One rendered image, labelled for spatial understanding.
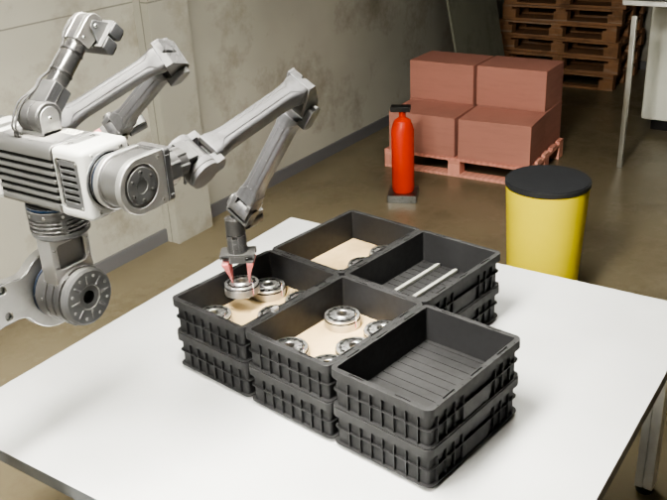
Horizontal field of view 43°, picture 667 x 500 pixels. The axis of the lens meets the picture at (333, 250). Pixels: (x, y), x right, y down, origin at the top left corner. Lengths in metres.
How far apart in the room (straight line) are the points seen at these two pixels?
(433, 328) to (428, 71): 4.04
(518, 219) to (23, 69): 2.43
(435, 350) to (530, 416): 0.30
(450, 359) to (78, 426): 1.00
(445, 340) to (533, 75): 3.78
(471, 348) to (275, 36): 3.79
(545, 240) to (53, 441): 2.47
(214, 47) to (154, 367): 3.03
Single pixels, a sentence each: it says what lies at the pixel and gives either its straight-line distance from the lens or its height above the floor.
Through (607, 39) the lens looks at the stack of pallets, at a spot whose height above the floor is 0.46.
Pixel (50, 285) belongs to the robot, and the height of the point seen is 1.18.
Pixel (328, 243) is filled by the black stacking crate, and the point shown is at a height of 0.86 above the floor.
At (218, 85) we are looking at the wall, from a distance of 5.34.
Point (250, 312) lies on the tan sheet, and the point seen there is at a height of 0.83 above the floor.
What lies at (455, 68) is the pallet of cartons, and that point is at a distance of 6.12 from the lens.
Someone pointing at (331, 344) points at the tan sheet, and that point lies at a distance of 2.35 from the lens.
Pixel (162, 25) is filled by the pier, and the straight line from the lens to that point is 4.81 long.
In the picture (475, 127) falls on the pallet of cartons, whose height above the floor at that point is 0.36.
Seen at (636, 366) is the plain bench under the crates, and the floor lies 0.70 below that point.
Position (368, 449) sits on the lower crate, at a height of 0.73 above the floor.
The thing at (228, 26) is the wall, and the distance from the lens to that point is 5.38.
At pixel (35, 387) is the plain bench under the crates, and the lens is 2.62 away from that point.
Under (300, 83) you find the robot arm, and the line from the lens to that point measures 2.11.
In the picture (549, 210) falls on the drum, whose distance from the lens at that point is 3.97.
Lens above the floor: 2.05
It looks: 25 degrees down
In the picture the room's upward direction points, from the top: 3 degrees counter-clockwise
